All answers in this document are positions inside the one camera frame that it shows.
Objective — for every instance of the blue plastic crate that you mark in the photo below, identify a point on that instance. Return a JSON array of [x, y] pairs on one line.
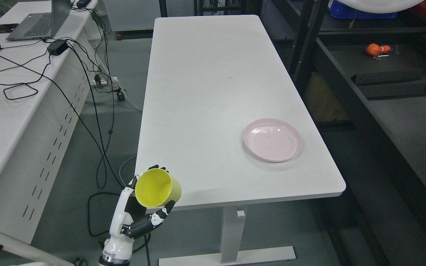
[[341, 11]]

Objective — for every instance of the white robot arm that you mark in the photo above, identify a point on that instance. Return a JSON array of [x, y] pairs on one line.
[[113, 262]]

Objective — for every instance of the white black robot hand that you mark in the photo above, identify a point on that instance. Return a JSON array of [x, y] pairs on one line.
[[131, 221]]

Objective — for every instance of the white side desk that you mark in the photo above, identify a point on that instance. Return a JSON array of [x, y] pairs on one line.
[[40, 96]]

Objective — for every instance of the black power adapter brick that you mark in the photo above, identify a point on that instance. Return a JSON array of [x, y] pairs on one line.
[[57, 47]]

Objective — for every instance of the pink plastic plate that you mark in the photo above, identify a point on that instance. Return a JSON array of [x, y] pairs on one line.
[[272, 140]]

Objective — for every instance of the yellow plastic cup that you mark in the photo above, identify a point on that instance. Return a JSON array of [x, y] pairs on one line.
[[156, 187]]

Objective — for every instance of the white power strip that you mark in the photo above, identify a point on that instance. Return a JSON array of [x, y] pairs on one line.
[[99, 81]]

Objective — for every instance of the white table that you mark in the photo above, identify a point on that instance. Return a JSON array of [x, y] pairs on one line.
[[209, 77]]

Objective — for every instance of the orange toy on shelf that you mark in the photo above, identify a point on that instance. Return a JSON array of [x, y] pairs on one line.
[[376, 50]]

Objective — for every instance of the grey laptop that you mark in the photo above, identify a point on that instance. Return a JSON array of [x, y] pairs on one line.
[[38, 26]]

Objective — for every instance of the dark metal shelf rack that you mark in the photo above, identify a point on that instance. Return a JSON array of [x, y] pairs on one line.
[[384, 96]]

